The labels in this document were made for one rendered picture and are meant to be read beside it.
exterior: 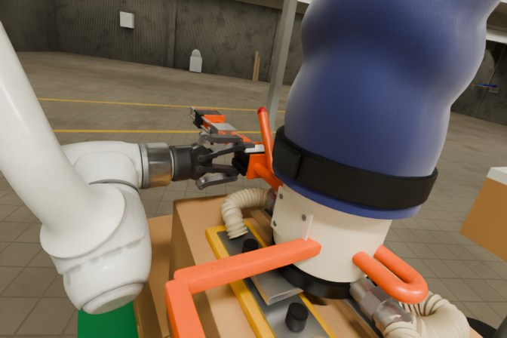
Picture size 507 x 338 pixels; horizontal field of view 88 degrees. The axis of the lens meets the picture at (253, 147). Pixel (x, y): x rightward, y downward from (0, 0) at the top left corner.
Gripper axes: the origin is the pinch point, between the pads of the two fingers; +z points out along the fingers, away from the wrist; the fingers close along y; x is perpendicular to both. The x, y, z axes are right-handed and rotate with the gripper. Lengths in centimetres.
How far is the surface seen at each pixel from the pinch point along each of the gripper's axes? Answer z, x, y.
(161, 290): -16, -21, 59
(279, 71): 182, -242, -6
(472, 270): 225, 9, 115
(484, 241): 135, 22, 49
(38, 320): -61, -72, 113
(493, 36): 1481, -495, -244
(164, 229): -8, -53, 59
